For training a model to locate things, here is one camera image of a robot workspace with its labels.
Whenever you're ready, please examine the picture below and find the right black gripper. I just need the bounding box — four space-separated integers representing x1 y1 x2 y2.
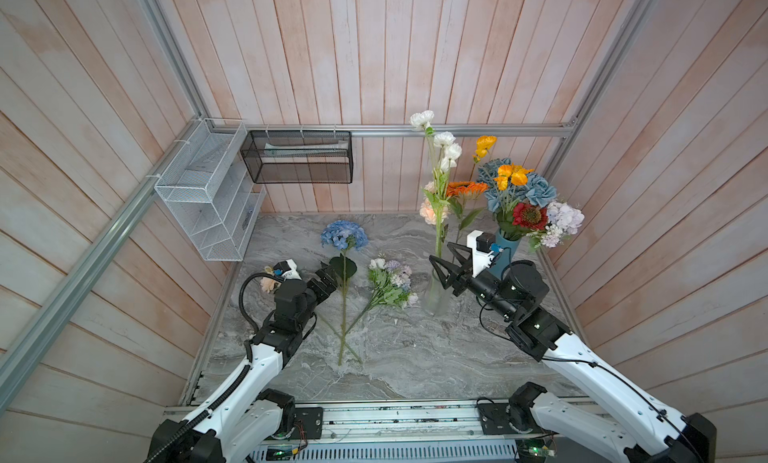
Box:
431 243 516 323

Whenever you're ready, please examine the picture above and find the clear glass vase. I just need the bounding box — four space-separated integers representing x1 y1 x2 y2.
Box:
421 271 452 316

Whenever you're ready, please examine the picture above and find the blue hydrangea flower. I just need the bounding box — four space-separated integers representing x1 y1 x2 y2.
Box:
321 220 368 365

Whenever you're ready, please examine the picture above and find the teal ceramic vase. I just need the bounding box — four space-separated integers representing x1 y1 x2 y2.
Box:
489 230 520 280

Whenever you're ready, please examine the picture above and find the cream peach rose stem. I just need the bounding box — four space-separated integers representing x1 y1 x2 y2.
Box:
419 181 448 226

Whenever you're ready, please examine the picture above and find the orange flower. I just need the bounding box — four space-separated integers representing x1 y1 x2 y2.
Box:
447 181 489 243

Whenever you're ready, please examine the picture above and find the yellow flower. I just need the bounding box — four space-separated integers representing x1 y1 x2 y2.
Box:
473 135 532 191

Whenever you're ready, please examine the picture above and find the dusty blue rose bunch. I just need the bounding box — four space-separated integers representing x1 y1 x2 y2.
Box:
477 158 557 213

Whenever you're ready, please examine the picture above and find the white poppy flower stem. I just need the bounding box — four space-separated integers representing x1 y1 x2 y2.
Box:
409 110 462 257

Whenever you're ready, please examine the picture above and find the cream peach carnation bunch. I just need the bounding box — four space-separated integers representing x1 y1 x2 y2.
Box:
260 266 280 293

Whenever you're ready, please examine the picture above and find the lilac white flower bunch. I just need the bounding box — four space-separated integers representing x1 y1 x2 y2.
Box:
530 201 585 250

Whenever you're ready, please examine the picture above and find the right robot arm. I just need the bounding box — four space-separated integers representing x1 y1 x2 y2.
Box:
429 242 717 462

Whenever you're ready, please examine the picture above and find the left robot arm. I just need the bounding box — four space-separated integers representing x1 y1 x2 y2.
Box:
146 259 339 462

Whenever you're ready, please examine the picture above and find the black mesh basket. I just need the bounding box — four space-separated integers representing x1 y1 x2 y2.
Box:
240 129 354 184

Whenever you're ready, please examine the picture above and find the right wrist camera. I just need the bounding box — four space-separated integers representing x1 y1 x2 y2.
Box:
467 230 497 277

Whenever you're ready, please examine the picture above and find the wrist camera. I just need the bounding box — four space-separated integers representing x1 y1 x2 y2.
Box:
272 259 301 282
467 230 497 277

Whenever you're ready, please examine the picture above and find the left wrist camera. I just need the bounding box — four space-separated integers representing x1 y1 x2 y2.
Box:
272 259 301 282

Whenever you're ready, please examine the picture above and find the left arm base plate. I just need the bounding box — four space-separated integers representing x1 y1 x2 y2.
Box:
268 406 324 442

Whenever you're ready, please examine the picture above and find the white wire mesh shelf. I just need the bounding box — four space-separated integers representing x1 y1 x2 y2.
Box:
155 118 265 262

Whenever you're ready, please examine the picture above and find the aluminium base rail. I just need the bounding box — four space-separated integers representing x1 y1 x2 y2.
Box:
149 399 661 463

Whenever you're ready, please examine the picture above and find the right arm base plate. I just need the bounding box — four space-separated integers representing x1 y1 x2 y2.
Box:
475 397 541 436

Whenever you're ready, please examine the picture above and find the black corrugated cable hose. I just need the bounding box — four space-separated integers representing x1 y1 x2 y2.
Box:
140 272 289 463

